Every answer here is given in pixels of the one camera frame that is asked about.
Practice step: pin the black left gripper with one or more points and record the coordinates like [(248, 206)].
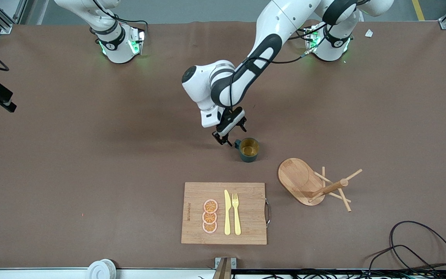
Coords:
[(239, 121)]

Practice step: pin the dark green cup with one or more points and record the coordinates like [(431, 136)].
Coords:
[(248, 149)]

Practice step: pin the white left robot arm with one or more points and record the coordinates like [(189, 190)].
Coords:
[(281, 19)]

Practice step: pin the wooden mug rack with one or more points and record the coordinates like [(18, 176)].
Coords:
[(296, 176)]

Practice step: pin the toy orange slice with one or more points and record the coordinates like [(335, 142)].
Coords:
[(209, 227), (210, 206), (209, 217)]

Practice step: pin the yellow plastic knife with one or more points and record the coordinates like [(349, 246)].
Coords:
[(227, 213)]

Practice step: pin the bamboo cutting board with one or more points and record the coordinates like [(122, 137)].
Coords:
[(246, 217)]

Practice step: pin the yellow plastic fork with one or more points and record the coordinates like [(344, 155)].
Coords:
[(237, 221)]

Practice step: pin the white paper scrap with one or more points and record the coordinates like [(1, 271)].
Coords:
[(369, 33)]

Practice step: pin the white round roll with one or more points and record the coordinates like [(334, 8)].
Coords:
[(101, 269)]

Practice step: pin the metal table bracket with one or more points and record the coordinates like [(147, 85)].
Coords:
[(223, 269)]

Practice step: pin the black table edge rail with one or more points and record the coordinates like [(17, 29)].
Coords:
[(323, 275)]

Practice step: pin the white table edge rail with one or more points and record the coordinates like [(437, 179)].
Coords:
[(33, 274)]

